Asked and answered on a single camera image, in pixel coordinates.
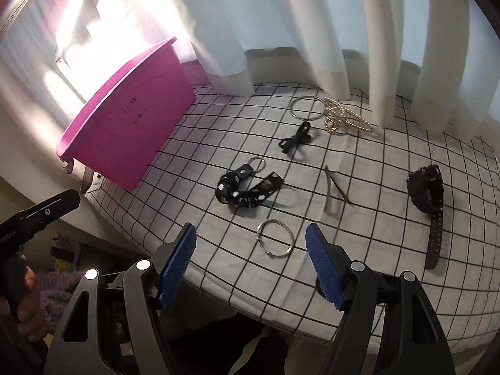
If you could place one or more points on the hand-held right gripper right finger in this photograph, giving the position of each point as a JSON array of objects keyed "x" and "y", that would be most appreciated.
[{"x": 324, "y": 261}]

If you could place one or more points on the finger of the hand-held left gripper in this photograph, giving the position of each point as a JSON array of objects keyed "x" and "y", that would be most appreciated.
[{"x": 50, "y": 208}]

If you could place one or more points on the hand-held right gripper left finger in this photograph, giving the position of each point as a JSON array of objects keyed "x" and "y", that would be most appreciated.
[{"x": 177, "y": 265}]

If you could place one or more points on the silver beaded bangle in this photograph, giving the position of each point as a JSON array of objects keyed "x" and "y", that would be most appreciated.
[{"x": 258, "y": 238}]

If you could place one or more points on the thin metal hairpin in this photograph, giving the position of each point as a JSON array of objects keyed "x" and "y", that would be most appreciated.
[{"x": 336, "y": 184}]

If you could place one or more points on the pink plastic basin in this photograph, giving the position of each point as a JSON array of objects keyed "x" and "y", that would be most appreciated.
[{"x": 129, "y": 125}]

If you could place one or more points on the black wristwatch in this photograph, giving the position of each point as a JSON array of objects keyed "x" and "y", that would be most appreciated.
[{"x": 424, "y": 191}]

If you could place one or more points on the person's left hand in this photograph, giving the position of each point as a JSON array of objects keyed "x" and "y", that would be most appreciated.
[{"x": 29, "y": 304}]

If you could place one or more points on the purple fluffy cloth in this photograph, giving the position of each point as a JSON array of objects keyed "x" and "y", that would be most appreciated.
[{"x": 50, "y": 297}]

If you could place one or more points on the gold hair claw clip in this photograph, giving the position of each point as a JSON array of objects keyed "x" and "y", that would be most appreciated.
[{"x": 340, "y": 119}]

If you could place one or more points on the large plain silver bangle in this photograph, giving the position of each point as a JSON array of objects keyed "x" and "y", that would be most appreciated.
[{"x": 291, "y": 110}]

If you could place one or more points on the cream curtain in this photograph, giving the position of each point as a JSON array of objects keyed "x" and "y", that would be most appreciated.
[{"x": 429, "y": 66}]

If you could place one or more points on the white sheer curtain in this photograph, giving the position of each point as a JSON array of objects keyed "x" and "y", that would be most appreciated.
[{"x": 254, "y": 7}]

